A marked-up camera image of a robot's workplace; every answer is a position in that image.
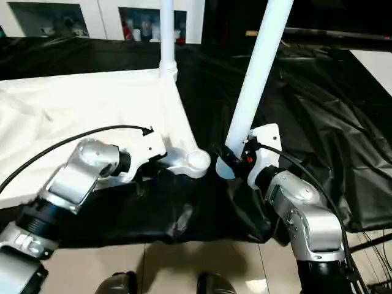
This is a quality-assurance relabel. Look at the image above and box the white plastic table leg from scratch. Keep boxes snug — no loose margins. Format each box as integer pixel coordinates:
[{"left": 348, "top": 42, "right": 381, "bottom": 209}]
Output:
[
  {"left": 214, "top": 0, "right": 295, "bottom": 180},
  {"left": 157, "top": 0, "right": 179, "bottom": 82}
]

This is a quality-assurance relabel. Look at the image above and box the white plastic table top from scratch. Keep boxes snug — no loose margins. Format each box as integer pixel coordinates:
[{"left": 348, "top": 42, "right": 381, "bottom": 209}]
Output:
[{"left": 0, "top": 67, "right": 212, "bottom": 211}]

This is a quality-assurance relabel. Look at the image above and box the black table mat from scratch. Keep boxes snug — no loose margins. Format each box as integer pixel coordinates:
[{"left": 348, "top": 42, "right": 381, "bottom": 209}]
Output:
[{"left": 0, "top": 36, "right": 392, "bottom": 246}]

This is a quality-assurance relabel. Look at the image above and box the thin black floor rod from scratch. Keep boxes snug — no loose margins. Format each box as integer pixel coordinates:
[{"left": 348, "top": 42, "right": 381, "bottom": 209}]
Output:
[{"left": 349, "top": 232, "right": 392, "bottom": 252}]

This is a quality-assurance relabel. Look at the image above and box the long black bar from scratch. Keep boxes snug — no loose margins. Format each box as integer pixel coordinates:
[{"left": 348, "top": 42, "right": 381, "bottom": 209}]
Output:
[{"left": 283, "top": 27, "right": 392, "bottom": 43}]

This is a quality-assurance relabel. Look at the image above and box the white flat panel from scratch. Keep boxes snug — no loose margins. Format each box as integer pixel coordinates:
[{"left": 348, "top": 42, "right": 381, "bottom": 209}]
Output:
[{"left": 349, "top": 48, "right": 392, "bottom": 102}]

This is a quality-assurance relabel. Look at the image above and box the white glass-door cabinet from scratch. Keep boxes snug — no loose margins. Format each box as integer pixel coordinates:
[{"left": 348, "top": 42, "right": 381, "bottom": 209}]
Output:
[{"left": 0, "top": 0, "right": 205, "bottom": 45}]

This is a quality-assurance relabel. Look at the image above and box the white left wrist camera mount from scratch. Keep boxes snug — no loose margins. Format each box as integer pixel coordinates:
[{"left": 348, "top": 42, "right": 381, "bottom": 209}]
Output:
[{"left": 124, "top": 127, "right": 168, "bottom": 184}]

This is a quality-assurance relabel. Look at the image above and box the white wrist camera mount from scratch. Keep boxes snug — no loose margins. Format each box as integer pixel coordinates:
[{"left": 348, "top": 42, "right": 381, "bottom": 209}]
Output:
[
  {"left": 244, "top": 123, "right": 281, "bottom": 189},
  {"left": 124, "top": 127, "right": 168, "bottom": 184}
]

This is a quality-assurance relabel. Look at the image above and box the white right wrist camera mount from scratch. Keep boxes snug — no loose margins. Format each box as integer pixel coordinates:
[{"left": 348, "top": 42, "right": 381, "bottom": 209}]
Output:
[{"left": 244, "top": 123, "right": 281, "bottom": 189}]

